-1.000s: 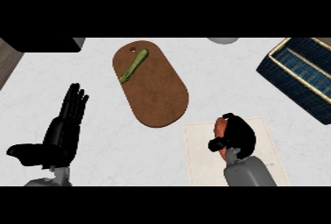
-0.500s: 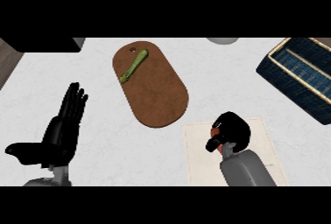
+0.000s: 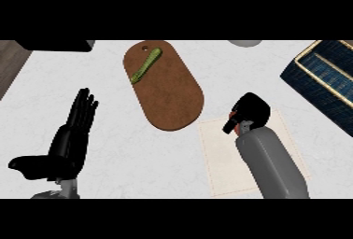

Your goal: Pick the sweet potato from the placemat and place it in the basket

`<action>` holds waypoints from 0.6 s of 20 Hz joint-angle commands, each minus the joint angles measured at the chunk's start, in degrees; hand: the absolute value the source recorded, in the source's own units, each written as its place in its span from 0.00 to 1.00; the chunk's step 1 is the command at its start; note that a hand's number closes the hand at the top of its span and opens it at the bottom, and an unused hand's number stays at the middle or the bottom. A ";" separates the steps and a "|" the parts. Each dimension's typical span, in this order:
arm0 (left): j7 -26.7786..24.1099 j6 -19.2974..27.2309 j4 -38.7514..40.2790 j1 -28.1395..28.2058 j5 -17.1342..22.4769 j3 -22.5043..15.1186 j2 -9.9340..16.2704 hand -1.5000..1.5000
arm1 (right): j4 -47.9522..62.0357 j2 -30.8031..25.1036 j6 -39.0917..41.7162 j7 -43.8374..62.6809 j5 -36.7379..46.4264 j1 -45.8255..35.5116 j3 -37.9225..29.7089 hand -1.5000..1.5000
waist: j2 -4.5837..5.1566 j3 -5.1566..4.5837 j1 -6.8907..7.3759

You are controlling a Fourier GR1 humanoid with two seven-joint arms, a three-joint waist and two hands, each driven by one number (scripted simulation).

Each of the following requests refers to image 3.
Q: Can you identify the black appliance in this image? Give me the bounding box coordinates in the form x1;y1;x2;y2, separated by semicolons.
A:
14;40;97;53

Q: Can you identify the dark wooden panel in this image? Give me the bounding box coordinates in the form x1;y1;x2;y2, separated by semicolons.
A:
0;40;33;101

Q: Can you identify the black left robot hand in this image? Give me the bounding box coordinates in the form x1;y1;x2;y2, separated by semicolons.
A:
8;87;101;181

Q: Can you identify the cream placemat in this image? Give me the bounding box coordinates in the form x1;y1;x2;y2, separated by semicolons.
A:
197;107;312;198

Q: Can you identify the dark blue woven basket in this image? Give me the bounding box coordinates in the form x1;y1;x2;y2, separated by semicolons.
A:
280;40;353;138

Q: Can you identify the brown wooden cutting board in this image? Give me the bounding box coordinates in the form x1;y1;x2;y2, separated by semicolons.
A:
122;40;206;133

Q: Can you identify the green cucumber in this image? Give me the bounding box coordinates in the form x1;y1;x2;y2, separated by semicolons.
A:
131;47;165;85

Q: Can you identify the grey round object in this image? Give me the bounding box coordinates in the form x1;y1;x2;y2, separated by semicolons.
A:
228;40;264;49

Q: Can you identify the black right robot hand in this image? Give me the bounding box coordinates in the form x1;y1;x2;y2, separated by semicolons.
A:
222;91;274;135

